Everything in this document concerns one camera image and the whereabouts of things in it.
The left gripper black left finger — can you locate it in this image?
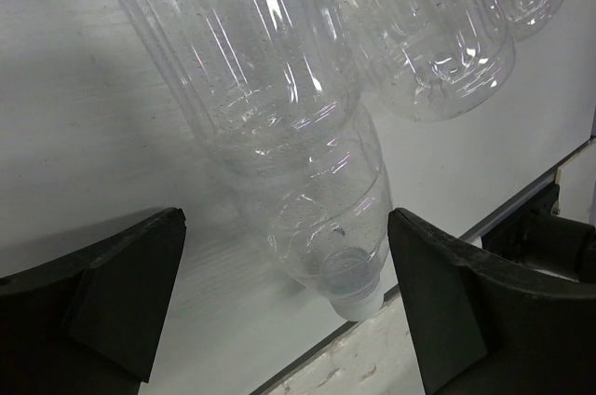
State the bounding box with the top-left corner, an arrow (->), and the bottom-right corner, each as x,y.
1,208 -> 186,394

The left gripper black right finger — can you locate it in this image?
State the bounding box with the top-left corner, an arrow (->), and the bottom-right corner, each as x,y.
387,209 -> 595,394

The clear bottle white cap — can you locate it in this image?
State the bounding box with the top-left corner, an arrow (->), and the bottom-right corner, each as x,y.
117,0 -> 392,321

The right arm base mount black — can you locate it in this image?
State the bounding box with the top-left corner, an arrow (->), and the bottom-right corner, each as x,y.
481,183 -> 595,284

